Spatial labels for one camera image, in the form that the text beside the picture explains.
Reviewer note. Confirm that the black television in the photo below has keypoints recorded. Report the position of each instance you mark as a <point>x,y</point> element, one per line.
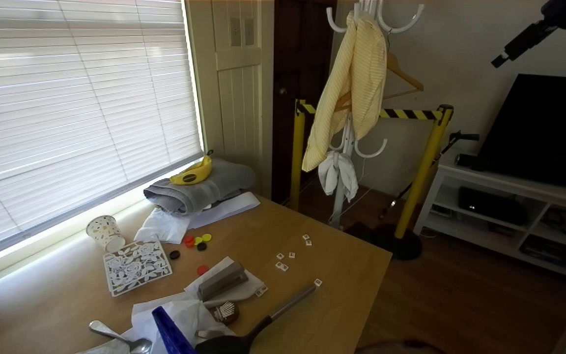
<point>538,138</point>

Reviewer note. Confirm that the thin black rod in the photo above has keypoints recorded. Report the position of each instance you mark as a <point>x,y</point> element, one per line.
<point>464,136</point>

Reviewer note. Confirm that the small black speaker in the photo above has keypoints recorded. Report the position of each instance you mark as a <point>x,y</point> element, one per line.
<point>470,162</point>

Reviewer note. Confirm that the yellow black striped barrier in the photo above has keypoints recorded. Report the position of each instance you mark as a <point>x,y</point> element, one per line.
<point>426,164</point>

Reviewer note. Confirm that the white coat rack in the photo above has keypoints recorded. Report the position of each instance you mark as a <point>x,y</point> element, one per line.
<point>365,8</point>

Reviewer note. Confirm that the yellow shirt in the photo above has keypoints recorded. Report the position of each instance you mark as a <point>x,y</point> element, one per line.
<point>361,71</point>

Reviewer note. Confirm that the black media box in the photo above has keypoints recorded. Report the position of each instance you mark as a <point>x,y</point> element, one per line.
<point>491,207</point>

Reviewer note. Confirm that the white television stand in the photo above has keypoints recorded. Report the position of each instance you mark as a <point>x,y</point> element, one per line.
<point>471,231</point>

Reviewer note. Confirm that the small white cloth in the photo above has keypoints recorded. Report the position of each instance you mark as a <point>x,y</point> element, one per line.
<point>336,174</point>

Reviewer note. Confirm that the dark brown wooden door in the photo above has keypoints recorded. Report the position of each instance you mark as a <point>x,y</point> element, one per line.
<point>295,59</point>

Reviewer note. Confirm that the white panelled door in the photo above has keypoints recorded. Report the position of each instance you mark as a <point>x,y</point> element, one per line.
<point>236,105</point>

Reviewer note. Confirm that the yellow banana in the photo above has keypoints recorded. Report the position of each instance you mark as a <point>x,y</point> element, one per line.
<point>194,174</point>

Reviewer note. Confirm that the grey folded towel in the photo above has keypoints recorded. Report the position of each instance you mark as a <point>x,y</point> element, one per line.
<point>190,195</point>

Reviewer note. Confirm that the yellow game disc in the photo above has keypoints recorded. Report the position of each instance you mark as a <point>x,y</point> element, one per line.
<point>202,238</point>

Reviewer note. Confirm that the black game disc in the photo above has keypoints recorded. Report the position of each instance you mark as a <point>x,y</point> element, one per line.
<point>200,246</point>
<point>173,254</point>

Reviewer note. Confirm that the grey stapler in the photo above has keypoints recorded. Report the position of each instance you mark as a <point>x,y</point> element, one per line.
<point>220,280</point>

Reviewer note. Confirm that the red game disc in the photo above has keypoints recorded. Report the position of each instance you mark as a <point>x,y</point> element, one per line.
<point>202,268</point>
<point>188,240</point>

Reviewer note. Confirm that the small grey metal object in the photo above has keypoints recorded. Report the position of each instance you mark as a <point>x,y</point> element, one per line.
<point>226,311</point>

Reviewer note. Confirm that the white paper sheet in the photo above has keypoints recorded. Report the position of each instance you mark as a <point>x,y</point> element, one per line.
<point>165,227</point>

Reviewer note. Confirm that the metal bolt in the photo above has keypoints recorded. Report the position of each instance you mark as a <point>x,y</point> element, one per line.
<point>230,345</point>

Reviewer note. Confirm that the grey crumpled cloth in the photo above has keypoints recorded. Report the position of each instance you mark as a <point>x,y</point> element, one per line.
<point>185,315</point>

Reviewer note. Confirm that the blue game grid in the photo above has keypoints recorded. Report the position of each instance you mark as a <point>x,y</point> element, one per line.
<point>167,331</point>

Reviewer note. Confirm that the patterned paper cup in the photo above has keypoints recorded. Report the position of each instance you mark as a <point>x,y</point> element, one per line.
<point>102,229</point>

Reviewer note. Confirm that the white window blinds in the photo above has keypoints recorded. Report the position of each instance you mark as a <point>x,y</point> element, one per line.
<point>67,99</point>

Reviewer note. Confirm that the silver spoon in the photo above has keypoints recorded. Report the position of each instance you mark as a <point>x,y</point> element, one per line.
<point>98,327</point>

